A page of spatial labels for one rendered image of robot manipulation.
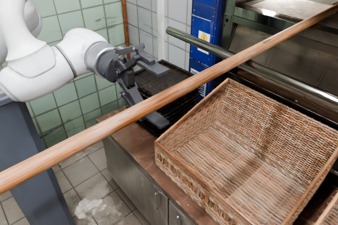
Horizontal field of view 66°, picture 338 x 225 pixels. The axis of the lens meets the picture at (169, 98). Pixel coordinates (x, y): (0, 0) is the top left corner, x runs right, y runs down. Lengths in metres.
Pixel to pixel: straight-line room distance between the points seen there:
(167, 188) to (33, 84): 0.68
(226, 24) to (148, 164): 0.73
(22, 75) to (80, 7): 1.11
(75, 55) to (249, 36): 0.77
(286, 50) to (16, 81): 0.94
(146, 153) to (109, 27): 0.98
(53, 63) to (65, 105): 1.27
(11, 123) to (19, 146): 0.12
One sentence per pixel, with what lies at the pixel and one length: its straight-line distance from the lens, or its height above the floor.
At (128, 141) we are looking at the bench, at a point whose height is 0.58.
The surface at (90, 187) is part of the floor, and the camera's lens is 1.92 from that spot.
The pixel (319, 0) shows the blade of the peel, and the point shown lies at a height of 1.19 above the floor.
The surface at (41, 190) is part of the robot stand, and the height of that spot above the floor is 0.49.
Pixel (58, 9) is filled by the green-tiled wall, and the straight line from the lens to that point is 1.72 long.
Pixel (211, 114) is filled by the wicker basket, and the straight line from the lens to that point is 1.33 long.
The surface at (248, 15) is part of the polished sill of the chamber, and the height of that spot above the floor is 1.16.
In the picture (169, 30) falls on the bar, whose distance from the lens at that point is 0.95.
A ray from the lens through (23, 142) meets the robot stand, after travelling 1.16.
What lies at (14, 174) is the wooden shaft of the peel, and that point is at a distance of 0.46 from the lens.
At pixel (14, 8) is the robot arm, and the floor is 1.33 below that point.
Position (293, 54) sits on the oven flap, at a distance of 1.14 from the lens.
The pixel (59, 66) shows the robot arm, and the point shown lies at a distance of 0.72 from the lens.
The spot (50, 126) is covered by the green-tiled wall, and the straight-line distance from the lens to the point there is 2.01.
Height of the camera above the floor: 1.51
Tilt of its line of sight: 36 degrees down
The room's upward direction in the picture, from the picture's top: straight up
